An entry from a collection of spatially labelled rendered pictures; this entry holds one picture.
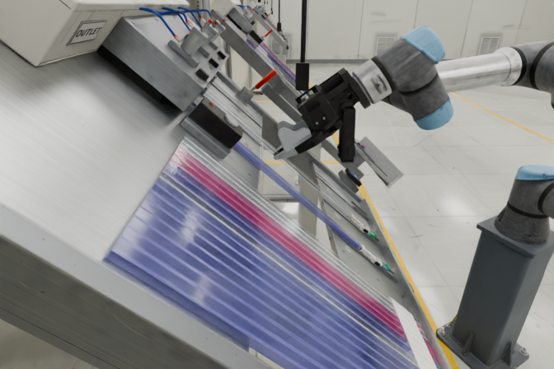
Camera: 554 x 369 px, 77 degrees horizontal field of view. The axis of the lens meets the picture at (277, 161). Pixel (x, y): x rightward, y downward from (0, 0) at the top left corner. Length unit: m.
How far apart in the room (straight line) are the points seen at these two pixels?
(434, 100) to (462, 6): 8.58
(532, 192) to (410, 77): 0.71
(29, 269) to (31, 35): 0.24
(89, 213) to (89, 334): 0.08
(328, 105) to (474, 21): 8.86
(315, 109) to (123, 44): 0.33
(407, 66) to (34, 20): 0.53
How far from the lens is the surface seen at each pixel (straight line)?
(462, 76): 0.92
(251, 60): 1.63
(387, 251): 0.83
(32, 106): 0.37
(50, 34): 0.41
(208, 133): 0.50
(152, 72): 0.51
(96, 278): 0.25
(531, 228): 1.35
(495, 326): 1.54
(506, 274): 1.41
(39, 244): 0.25
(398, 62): 0.66
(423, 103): 0.71
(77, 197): 0.31
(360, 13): 8.50
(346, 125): 0.67
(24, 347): 0.91
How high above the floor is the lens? 1.23
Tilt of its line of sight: 24 degrees down
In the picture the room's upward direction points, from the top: straight up
